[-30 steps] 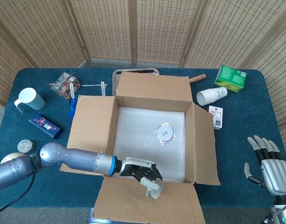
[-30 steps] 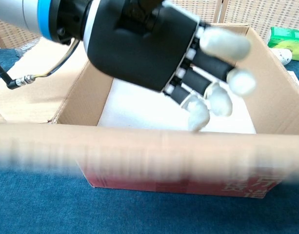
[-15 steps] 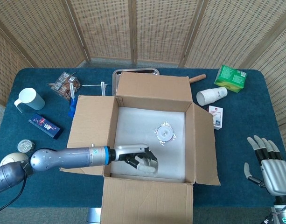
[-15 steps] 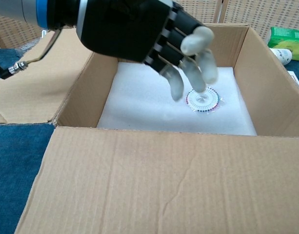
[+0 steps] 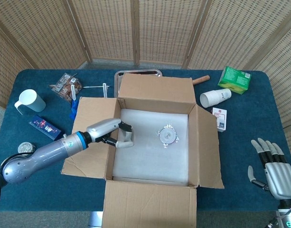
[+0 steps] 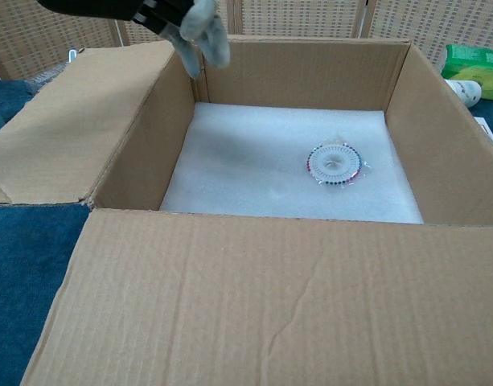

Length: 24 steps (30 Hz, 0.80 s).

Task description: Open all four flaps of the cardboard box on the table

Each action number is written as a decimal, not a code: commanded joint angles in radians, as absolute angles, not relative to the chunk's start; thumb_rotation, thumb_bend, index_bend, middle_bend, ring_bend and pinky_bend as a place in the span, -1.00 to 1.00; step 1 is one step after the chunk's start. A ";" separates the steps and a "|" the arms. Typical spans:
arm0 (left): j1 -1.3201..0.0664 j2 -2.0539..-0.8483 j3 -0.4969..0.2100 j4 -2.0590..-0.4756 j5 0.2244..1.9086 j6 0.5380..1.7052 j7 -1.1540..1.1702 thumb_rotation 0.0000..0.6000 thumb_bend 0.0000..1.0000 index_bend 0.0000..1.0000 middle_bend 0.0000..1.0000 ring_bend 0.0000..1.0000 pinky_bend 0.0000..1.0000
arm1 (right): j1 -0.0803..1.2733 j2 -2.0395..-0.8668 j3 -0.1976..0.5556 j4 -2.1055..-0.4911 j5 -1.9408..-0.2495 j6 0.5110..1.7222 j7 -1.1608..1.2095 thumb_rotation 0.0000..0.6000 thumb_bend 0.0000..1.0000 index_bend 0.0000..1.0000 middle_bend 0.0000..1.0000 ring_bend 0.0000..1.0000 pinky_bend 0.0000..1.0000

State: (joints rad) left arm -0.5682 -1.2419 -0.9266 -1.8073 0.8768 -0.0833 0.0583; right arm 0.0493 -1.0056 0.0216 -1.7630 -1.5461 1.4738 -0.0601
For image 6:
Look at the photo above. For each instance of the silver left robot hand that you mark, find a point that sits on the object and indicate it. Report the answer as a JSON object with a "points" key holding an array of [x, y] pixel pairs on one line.
{"points": [[206, 32]]}

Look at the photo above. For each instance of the brown cardboard box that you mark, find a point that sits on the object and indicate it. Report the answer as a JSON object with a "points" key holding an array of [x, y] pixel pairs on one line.
{"points": [[270, 281]]}

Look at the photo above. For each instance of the small white red-printed box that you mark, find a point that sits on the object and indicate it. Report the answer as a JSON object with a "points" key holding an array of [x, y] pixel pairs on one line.
{"points": [[489, 132]]}

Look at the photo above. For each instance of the white foam sheet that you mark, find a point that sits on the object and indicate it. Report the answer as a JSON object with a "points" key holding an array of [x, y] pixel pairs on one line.
{"points": [[250, 181]]}

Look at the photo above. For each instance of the clear bag of nuts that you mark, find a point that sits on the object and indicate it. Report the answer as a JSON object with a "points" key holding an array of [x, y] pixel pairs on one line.
{"points": [[45, 78]]}

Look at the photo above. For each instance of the wheel of coloured pins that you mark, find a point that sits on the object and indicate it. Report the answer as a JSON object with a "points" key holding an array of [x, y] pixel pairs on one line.
{"points": [[332, 163]]}

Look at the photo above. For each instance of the woven bamboo folding screen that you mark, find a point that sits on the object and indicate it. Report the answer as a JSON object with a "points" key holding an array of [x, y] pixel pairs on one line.
{"points": [[431, 20]]}

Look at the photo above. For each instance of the stack of white paper cups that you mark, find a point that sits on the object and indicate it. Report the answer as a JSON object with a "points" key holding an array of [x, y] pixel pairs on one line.
{"points": [[467, 92]]}

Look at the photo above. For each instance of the green tissue pack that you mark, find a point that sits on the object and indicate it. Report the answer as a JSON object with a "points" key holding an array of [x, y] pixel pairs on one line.
{"points": [[475, 60]]}

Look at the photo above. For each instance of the teal blue table cover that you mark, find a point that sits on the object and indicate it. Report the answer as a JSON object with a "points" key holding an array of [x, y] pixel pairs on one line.
{"points": [[21, 261]]}

